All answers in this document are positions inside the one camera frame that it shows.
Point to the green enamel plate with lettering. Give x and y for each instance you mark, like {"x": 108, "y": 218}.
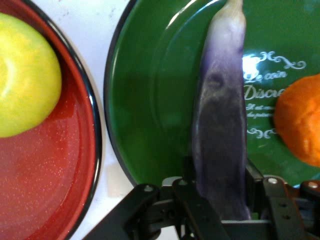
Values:
{"x": 155, "y": 100}

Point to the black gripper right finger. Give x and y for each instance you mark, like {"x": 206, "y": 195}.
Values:
{"x": 282, "y": 210}

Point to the long purple eggplant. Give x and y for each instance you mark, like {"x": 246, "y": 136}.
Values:
{"x": 222, "y": 112}

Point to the orange mandarin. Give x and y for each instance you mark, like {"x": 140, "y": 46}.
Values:
{"x": 300, "y": 120}

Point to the yellow-green round fruit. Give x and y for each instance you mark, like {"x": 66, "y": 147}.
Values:
{"x": 25, "y": 75}

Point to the red enamel plate black rim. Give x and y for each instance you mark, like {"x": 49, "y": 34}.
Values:
{"x": 45, "y": 175}

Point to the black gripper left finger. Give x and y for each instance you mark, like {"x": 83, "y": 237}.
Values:
{"x": 150, "y": 215}

